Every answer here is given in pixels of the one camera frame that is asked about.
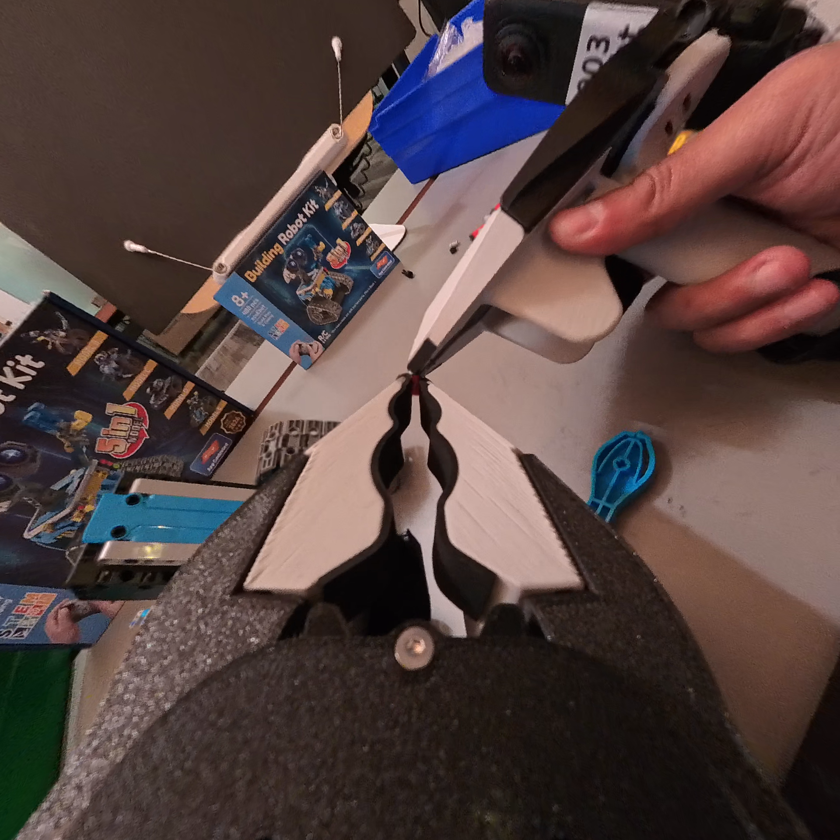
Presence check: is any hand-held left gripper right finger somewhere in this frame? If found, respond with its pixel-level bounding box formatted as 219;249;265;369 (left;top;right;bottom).
416;379;586;619

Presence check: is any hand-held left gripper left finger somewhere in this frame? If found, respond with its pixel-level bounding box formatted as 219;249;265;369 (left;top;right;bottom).
243;377;404;599

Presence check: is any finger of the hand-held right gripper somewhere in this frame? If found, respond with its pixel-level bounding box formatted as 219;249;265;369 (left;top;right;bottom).
407;209;624;371

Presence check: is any blue long brick piece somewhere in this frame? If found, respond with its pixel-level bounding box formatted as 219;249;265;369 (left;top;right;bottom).
586;430;658;525

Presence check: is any blue grey tracked toy robot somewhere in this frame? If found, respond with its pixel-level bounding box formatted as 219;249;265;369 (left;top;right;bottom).
66;419;342;601

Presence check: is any grey desk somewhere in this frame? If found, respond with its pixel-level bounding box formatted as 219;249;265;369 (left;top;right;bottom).
72;131;840;782

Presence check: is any person's right hand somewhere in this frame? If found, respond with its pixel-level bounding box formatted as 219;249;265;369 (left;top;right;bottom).
548;39;840;355

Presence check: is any blue plastic bin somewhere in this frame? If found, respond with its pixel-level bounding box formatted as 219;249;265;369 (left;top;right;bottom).
369;0;567;186

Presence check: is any blue printed booklet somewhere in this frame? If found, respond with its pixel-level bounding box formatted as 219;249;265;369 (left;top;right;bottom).
213;171;403;372

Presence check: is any clear plastic bag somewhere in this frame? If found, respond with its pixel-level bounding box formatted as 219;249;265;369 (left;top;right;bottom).
432;0;488;74

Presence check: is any dark printed toy kit box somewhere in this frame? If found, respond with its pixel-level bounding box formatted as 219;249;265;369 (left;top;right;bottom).
0;292;257;649

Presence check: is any black divider panel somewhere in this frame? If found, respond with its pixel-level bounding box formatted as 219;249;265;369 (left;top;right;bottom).
0;0;422;337

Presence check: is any green plastic bin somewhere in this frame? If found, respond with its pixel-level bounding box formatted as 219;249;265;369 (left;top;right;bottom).
0;646;77;829

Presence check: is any white antenna bracket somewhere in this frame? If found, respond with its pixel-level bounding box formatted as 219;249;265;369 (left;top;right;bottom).
122;36;347;284

